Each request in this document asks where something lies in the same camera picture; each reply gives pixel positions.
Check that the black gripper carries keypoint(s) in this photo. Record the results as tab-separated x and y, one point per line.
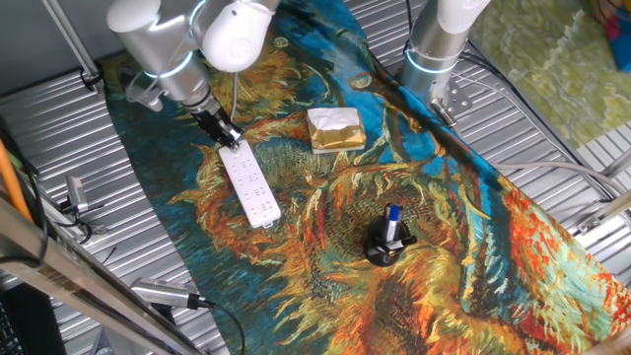
211	120

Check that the white power strip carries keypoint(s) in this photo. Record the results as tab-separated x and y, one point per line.
249	185

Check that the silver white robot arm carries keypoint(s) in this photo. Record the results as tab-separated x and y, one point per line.
162	44

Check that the gold white tissue pack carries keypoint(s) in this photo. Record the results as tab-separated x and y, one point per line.
336	130

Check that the sunflower painting tablecloth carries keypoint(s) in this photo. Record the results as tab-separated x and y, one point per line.
320	276

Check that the grey metal pole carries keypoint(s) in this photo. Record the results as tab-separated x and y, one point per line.
71	42

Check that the blue capped white marker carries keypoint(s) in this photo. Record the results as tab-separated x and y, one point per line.
392	222

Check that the black pen holder cup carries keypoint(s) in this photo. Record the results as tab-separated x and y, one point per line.
382	249

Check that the black pen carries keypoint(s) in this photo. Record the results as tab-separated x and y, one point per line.
401	242

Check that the black monitor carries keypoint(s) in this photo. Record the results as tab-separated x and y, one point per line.
29	320

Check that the green patterned cloth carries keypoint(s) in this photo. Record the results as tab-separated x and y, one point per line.
552	64

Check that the aluminium profile bar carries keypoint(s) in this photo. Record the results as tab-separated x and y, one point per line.
604	212

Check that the blue red colourful item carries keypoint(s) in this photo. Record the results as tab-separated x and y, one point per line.
616	29

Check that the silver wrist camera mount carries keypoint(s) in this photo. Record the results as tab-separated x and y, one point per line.
144	94

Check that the small silver camera on stand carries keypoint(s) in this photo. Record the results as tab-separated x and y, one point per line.
76	193

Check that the silver ribbed depth camera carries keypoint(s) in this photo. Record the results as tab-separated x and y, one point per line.
162	293

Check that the aluminium frame beam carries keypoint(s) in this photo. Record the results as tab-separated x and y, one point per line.
74	281

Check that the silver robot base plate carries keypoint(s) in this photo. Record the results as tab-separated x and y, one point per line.
456	101

